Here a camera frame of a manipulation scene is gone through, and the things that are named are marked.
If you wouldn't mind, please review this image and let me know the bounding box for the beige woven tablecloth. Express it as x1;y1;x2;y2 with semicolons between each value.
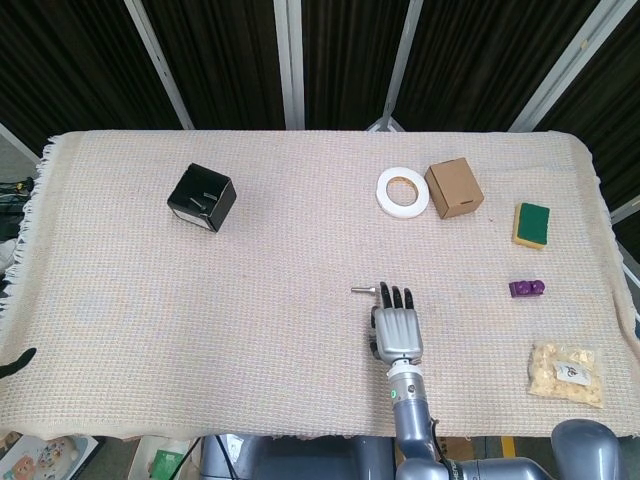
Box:
0;128;640;444

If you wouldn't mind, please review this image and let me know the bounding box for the purple toy block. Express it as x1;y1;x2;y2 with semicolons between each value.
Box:
508;279;546;301

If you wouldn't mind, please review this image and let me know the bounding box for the yellow green sponge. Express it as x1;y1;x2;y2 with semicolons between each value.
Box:
511;201;551;250

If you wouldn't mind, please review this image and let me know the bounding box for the dark pleated curtain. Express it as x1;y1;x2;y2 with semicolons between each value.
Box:
0;0;640;261

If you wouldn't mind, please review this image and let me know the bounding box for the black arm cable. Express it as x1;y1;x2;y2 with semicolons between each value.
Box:
428;416;454;467

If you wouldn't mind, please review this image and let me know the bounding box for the black torso cable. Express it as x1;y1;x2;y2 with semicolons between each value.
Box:
213;433;237;480

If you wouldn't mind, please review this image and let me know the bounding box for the brown closed cardboard box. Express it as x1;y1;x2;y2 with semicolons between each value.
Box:
423;157;486;220

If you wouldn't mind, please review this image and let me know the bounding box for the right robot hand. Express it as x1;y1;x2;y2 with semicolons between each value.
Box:
369;281;424;364

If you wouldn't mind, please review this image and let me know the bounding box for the white tape roll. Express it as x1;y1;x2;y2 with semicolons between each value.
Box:
375;166;430;220

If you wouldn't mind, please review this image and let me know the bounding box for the green printed box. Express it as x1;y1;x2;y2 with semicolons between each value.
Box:
148;447;190;477

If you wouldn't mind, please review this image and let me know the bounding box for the white metal frame post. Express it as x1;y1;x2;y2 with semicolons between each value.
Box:
123;0;196;131
508;0;629;134
273;0;307;130
366;0;426;133

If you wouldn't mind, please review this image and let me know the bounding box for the colourful printed box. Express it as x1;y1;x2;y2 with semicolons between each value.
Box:
0;432;100;480

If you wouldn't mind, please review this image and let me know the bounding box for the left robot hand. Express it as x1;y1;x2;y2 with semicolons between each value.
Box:
0;347;38;380

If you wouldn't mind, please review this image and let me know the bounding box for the clear bag of snacks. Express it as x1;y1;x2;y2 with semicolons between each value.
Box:
526;340;606;409

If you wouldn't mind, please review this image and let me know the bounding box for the black open cardboard box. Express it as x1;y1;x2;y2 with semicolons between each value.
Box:
166;162;237;235

